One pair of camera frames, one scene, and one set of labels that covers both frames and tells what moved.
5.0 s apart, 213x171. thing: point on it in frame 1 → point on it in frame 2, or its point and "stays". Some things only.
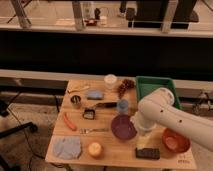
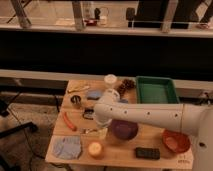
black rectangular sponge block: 148,153 stays
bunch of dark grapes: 126,84 stays
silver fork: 89,130 stays
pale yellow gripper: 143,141 → 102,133
